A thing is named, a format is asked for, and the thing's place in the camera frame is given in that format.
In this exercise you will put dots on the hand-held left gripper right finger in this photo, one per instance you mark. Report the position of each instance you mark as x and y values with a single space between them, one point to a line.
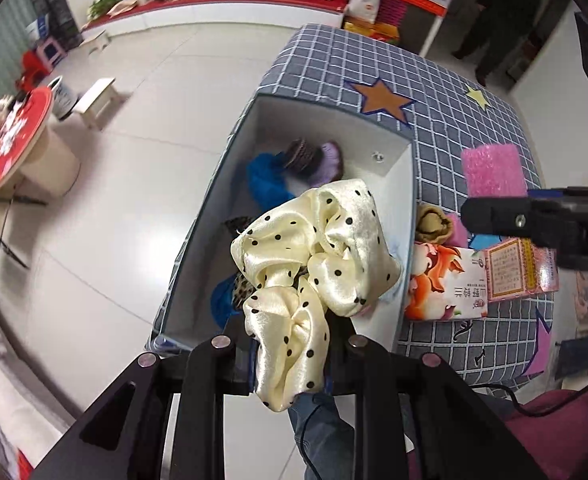
354 360

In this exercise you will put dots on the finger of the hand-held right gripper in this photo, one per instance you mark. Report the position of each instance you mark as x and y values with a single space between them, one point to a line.
514 217

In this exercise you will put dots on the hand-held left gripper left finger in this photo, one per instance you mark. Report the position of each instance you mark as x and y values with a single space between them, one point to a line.
228 360

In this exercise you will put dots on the blue scrunchie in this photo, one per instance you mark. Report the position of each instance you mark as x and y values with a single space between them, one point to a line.
221 300
266 180

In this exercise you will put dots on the cream polka dot scrunchie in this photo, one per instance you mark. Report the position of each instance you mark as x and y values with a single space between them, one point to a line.
294 240

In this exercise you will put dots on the white-lined storage box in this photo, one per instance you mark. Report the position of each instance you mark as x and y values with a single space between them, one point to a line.
299 120

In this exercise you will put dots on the pink cardboard box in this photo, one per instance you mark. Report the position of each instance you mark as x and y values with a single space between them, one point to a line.
514 270

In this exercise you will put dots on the small pink cloth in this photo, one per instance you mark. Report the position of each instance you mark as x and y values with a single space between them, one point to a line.
456 227

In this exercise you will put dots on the leopard print scrunchie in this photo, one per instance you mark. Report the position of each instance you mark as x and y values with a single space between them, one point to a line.
241 287

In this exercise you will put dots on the person's jeans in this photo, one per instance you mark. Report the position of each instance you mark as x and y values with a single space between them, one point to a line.
319 435

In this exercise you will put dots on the floral tissue packet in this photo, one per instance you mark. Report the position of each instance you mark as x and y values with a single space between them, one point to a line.
439 285

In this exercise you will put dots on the grey checked star-print blanket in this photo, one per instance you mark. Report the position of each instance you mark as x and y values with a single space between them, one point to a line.
449 110

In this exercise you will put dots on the purple scrunchie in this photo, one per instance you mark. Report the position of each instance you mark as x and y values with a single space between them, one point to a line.
329 160

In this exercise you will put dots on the person's maroon jacket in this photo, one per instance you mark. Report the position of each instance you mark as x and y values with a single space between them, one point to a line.
564 435

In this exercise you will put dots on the dark brown dotted scrunchie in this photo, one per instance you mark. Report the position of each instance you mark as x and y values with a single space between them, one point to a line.
301 157

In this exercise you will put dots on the orange gift box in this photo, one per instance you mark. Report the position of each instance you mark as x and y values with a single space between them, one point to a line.
374 30

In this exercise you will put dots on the white paper bag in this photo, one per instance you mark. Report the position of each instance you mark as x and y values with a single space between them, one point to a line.
364 5

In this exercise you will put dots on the white wooden stool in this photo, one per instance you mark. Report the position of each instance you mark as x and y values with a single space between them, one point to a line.
98 102

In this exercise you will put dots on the round red table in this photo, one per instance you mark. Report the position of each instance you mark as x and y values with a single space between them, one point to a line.
18 135

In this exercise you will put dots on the blue and white vase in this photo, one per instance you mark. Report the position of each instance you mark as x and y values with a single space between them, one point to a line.
63 95

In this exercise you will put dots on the red plastic stool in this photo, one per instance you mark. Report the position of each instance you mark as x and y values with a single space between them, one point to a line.
33 65

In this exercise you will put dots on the red-topped white cabinet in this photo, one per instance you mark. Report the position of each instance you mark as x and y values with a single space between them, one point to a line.
223 5

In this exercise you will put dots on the pink plastic stool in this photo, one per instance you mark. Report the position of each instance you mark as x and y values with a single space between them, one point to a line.
48 52

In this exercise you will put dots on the green potted plant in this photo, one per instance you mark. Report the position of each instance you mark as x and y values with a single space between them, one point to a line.
103 5

